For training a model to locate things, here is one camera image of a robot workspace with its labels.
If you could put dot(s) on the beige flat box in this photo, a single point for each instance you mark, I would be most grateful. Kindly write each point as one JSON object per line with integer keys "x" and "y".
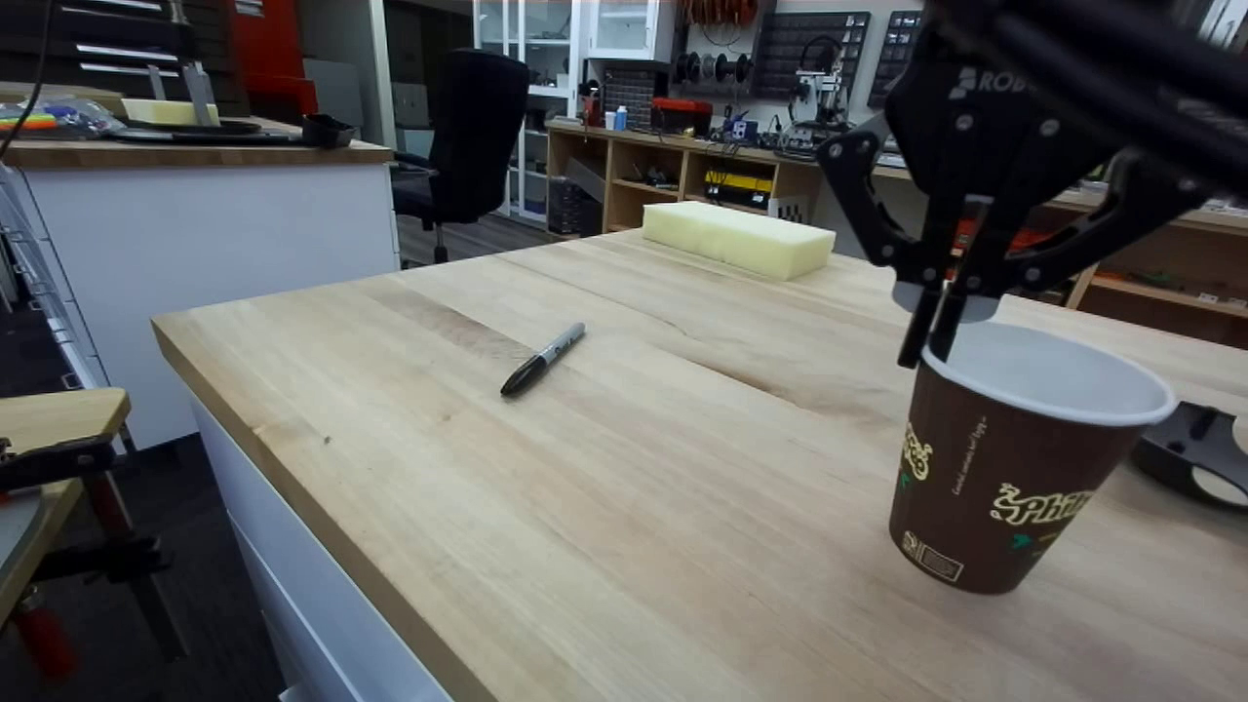
{"x": 162, "y": 113}

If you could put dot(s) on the wooden workbench shelving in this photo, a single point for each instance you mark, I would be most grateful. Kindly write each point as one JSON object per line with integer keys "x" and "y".
{"x": 649, "y": 160}

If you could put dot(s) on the black tool wall panel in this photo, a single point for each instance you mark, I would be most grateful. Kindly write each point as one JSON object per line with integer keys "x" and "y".
{"x": 899, "y": 52}
{"x": 804, "y": 45}

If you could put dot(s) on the red cabinet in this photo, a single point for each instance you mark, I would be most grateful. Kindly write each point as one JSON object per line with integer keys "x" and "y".
{"x": 273, "y": 60}

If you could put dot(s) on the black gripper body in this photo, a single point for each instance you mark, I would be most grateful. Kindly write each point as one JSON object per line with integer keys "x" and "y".
{"x": 987, "y": 120}

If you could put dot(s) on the yellow black tool case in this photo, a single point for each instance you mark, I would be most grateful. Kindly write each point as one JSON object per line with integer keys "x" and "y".
{"x": 737, "y": 185}

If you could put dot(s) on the brown paper cup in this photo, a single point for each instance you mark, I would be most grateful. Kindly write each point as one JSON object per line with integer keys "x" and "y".
{"x": 1000, "y": 494}

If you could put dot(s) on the black office chair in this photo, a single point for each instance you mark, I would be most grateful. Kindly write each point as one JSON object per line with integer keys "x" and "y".
{"x": 474, "y": 132}

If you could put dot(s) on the black marker pen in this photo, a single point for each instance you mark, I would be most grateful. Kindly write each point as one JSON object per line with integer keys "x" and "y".
{"x": 541, "y": 360}

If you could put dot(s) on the white counter with wooden top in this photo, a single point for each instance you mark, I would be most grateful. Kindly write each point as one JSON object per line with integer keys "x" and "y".
{"x": 197, "y": 260}

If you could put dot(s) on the white table base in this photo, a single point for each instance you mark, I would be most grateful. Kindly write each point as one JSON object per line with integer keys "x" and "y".
{"x": 312, "y": 587}

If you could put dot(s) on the red black toolbox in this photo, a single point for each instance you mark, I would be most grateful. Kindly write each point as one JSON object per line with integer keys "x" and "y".
{"x": 680, "y": 113}

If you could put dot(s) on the black shelf rack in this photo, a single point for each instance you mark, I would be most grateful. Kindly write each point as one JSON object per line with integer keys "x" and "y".
{"x": 120, "y": 60}

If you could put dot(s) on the pale yellow foam block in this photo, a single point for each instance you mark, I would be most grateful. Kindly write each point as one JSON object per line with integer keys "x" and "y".
{"x": 741, "y": 240}

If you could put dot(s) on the wooden sawhorse with clamps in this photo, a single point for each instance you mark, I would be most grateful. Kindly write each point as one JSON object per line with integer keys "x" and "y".
{"x": 60, "y": 431}

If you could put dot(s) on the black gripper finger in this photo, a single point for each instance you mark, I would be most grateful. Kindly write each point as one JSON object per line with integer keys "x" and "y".
{"x": 1107, "y": 234}
{"x": 880, "y": 221}

